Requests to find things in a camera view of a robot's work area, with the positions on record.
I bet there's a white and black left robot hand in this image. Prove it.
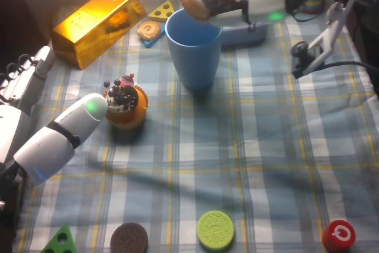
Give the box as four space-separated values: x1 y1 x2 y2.
0 46 110 188

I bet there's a chocolate berry orange cupcake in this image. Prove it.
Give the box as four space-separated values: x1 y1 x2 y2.
102 72 149 131

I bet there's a blue plastic cup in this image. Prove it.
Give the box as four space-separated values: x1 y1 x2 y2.
165 8 223 91

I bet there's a grey-blue glasses case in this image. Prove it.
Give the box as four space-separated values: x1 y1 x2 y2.
220 23 268 48

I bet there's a green triangle block with holes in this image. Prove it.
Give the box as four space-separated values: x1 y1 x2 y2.
40 225 77 253

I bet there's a yellow triangle block with holes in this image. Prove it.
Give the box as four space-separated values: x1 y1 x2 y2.
148 0 175 23

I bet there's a brown sandwich cookie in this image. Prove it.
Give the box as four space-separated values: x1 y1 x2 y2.
110 222 149 253

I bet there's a round flower-shaped biscuit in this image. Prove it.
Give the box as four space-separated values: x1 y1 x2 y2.
137 20 162 41

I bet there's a small blue block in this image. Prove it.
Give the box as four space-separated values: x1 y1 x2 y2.
142 26 166 49

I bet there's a gold bar box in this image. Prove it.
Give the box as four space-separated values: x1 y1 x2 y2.
52 0 147 71

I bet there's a blue plaid tablecloth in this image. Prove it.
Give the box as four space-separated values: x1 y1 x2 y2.
11 0 379 253

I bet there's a green sandwich cookie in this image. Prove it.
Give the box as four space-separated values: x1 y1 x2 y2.
197 210 237 251

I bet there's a red cylinder with white symbol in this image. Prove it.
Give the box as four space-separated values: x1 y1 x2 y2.
321 219 356 252

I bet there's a rainbow ring stacker toy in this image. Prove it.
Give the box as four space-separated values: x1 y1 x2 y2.
303 0 325 14

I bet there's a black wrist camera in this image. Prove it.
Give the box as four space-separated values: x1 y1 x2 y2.
291 40 326 79

